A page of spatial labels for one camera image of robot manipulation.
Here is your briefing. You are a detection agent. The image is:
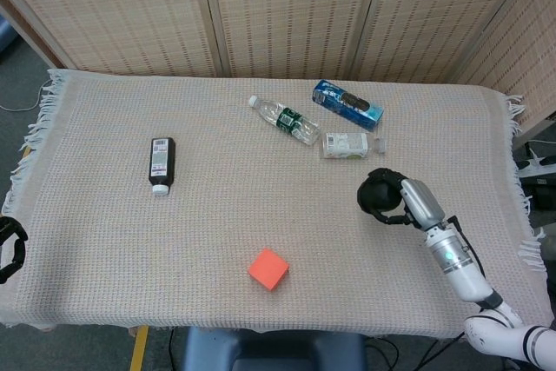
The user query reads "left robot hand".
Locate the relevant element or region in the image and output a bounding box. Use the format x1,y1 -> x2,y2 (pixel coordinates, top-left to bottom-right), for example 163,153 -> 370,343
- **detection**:
0,215 -> 30,285

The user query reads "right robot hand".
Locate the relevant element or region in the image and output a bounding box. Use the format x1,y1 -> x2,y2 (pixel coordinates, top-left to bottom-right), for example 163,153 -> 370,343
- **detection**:
356,168 -> 448,232

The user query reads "black round object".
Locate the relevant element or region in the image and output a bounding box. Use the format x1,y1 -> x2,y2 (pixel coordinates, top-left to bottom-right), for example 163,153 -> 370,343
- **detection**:
356,176 -> 401,215

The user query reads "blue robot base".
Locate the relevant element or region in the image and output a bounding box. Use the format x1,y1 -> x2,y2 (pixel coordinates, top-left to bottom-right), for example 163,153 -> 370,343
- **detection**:
181,326 -> 367,371

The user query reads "clear bottle white label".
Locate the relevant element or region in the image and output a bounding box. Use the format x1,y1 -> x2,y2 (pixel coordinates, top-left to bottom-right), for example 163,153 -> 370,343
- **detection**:
320,131 -> 387,160

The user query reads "black box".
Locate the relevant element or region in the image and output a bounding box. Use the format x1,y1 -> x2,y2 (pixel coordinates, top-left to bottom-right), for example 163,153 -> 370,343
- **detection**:
523,177 -> 556,212

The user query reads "blue cookie box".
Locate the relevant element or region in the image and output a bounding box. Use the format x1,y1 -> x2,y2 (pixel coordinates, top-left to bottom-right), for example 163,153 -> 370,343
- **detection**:
311,79 -> 386,132

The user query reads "yellow floor tape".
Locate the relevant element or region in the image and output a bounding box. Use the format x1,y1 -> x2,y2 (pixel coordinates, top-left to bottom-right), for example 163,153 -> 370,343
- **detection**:
129,325 -> 150,371

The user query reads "clear water bottle green label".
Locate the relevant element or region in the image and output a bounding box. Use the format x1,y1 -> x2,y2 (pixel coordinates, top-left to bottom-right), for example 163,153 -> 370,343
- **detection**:
248,95 -> 321,146

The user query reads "dark brown bottle white cap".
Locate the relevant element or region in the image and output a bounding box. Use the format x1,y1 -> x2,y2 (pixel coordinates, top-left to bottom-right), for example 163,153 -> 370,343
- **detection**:
148,136 -> 176,197

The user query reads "orange cube block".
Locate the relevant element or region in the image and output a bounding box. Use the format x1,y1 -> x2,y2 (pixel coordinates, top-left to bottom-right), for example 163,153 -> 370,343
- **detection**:
247,248 -> 291,292

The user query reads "woven folding screen panel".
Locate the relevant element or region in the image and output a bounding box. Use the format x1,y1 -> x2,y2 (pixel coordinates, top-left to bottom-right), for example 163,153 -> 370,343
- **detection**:
455,0 -> 556,137
195,0 -> 386,80
0,0 -> 218,78
350,0 -> 546,84

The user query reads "beige fringed tablecloth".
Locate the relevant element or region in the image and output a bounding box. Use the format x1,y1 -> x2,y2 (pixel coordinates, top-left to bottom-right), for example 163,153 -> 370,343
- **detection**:
0,67 -> 549,343

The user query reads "blue object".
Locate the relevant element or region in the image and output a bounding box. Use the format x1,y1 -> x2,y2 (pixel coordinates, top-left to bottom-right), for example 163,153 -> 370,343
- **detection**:
0,17 -> 20,57

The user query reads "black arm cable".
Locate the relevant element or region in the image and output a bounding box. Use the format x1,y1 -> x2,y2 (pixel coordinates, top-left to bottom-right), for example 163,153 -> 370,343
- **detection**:
447,213 -> 487,279

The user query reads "white floor cable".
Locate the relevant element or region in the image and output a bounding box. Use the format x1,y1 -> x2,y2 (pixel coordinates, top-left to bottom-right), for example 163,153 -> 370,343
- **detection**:
0,83 -> 56,113

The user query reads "black floor cable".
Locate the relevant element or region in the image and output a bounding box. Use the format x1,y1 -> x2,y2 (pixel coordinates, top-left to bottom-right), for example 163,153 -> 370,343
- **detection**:
363,338 -> 440,371

